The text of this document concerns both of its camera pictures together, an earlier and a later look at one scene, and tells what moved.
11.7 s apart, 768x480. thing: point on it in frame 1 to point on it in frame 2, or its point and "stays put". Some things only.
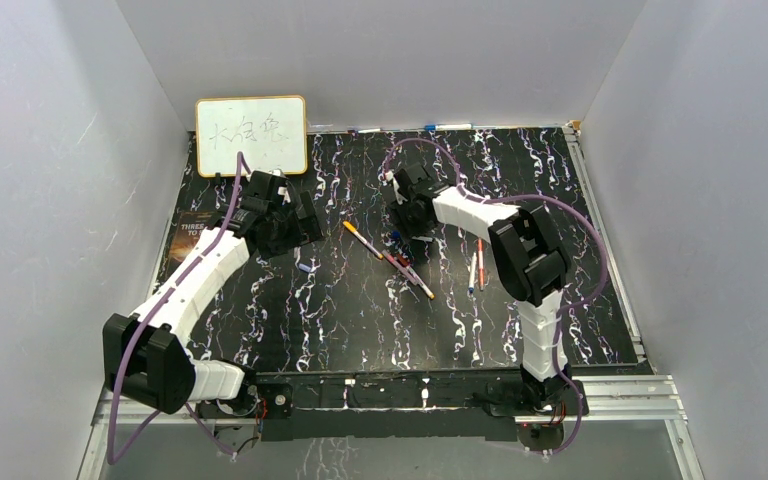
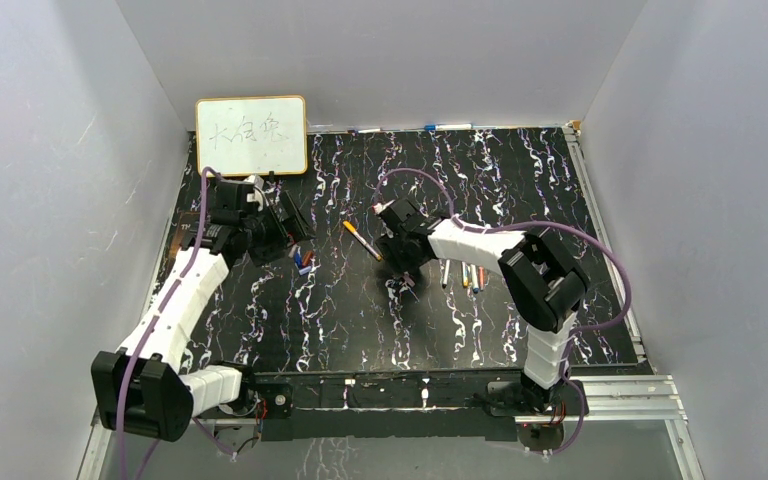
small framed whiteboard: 269,131 stays put
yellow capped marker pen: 363,240 stays put
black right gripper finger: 420,230 to 403,268
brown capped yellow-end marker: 414,275 to 465,274
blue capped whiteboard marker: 448,127 stays put
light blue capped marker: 471,284 stays put
